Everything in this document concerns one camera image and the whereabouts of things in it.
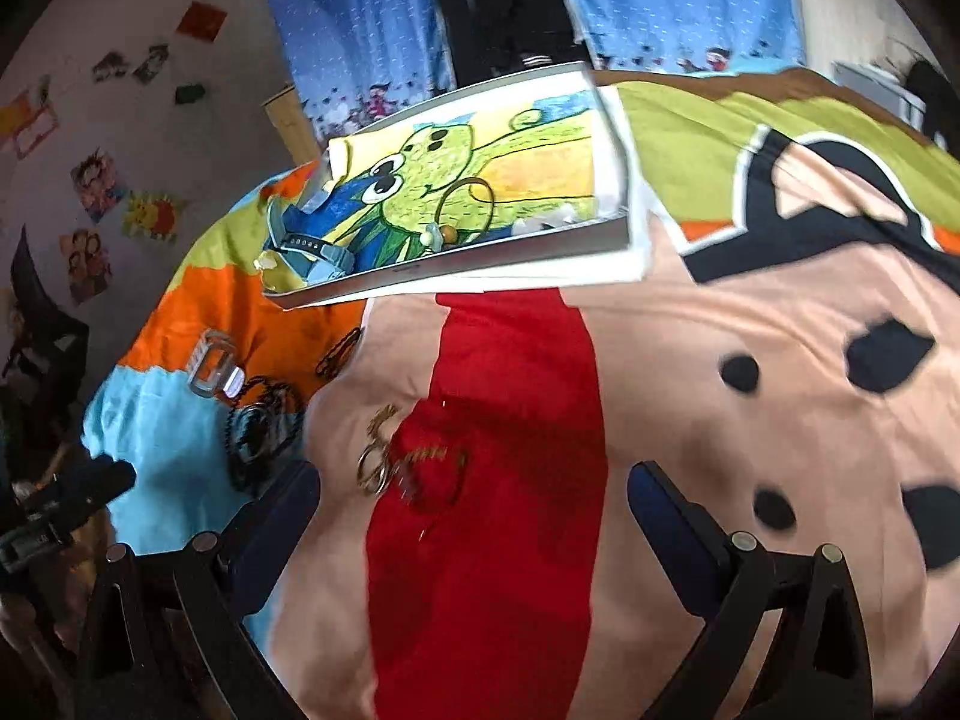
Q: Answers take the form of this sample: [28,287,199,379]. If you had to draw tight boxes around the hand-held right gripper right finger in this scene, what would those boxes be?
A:
[627,460,875,720]

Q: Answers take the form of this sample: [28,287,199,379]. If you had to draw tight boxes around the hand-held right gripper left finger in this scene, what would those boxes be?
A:
[75,459,323,720]

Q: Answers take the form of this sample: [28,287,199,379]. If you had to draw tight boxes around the cartoon character wall poster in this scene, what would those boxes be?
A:
[71,151,127,224]

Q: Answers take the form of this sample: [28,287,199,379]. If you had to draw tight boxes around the red paper square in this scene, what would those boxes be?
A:
[176,1,228,41]

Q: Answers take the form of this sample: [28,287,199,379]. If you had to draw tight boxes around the blue strap smartwatch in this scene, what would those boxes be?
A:
[262,195,355,291]

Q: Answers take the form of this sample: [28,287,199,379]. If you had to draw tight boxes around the family cartoon wall poster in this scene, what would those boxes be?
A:
[60,229,113,306]

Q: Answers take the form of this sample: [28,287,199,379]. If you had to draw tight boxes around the black chair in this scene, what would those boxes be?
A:
[0,225,91,451]

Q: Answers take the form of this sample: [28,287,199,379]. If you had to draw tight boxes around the dark hanging clothes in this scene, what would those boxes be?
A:
[424,0,593,83]

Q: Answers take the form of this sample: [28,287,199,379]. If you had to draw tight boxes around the yellow cartoon wall poster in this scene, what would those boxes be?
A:
[124,191,188,245]

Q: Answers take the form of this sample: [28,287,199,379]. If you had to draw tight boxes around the colourful printed blanket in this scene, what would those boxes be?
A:
[79,67,960,720]

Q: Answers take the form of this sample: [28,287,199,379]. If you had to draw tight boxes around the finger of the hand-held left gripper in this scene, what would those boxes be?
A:
[34,459,138,533]

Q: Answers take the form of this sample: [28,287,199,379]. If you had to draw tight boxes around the white shallow box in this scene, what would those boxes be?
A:
[259,64,632,310]

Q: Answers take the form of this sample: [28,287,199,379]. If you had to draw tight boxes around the wooden cabinet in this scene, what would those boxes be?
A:
[262,82,320,166]

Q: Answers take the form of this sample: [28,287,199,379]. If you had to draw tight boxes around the cartoon drawing paper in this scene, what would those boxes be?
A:
[330,86,608,271]

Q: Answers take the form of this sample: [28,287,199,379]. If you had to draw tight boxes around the orange framed wall certificates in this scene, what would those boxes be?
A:
[0,75,59,158]

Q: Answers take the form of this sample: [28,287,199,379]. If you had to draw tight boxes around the black bead necklace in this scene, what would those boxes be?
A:
[221,375,305,492]

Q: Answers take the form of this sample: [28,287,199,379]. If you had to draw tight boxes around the gold ring jewelry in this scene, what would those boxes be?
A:
[356,403,470,500]

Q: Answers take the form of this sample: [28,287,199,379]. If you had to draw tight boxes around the black bag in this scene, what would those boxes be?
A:
[904,56,960,151]

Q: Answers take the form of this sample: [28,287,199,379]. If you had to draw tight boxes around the white desk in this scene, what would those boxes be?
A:
[832,60,927,128]

